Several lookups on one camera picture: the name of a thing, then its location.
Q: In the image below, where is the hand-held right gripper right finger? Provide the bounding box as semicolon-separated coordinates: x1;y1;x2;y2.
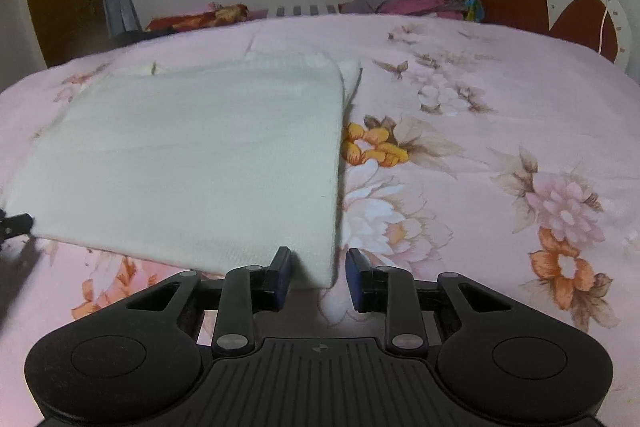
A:
345;248;522;357

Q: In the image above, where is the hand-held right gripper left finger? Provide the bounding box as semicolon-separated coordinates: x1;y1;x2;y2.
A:
119;246;293;359

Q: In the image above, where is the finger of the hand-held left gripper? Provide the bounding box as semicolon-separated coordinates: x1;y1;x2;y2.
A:
0;211;35;242

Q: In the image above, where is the white knitted sweater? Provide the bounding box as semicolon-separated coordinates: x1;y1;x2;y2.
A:
2;49;362;291

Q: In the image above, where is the pink floral bed sheet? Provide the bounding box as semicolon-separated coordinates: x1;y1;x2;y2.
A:
0;14;640;427

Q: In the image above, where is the red floral cloth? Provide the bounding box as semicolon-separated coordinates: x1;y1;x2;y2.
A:
145;3;251;33

